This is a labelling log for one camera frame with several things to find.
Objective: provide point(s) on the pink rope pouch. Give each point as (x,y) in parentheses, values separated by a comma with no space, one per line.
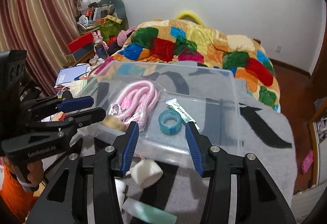
(134,103)

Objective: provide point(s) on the small brown patterned item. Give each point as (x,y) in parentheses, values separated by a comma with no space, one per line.
(113,123)

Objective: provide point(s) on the pink croc shoe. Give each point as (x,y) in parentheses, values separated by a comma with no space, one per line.
(307,162)

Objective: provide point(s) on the striped pink curtain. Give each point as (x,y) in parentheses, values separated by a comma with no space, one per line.
(43,28)

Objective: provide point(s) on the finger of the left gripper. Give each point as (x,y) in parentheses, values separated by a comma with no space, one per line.
(71,123)
(74,104)

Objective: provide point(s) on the dark green chair back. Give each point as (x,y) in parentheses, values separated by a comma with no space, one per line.
(119,8)

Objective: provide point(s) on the blue white booklet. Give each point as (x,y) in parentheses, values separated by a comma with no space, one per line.
(67,75)

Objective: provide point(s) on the blue tape roll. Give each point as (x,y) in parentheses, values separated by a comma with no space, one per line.
(170,122)

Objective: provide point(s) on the colourful patchwork quilt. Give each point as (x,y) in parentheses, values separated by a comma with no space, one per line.
(183,40)

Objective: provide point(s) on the white radiator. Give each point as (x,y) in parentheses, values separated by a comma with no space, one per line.
(303,202)

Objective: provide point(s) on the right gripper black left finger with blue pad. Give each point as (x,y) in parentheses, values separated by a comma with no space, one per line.
(64,200)

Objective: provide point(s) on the white pill bottle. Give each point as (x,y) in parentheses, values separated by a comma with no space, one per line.
(121,192)

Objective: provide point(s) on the clear plastic storage bin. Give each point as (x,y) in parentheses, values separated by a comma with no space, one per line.
(207,94)

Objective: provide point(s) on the green box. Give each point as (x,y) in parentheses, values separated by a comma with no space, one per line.
(110,29)

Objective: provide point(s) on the red box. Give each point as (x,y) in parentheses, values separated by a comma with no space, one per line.
(80,42)

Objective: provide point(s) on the white gauze tape roll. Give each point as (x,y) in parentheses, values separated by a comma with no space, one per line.
(146,173)

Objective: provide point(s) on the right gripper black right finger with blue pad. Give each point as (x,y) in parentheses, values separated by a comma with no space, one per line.
(259,200)

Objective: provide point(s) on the white ointment tube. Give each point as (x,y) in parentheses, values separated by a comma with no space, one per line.
(174,105)

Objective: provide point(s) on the mint green bottle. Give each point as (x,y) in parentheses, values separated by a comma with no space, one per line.
(147,213)

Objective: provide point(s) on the person's left hand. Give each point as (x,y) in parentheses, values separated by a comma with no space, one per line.
(36,171)

